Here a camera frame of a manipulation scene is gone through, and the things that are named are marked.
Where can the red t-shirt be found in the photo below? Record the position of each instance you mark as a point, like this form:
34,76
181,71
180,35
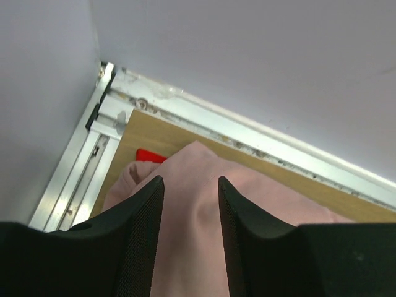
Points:
146,155

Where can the aluminium frame rail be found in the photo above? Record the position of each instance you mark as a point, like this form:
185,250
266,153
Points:
128,111

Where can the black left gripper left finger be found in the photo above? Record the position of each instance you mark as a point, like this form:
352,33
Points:
112,254

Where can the dusty pink graphic t-shirt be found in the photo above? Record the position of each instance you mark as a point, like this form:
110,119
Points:
190,258

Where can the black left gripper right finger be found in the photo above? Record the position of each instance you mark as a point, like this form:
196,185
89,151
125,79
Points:
266,256

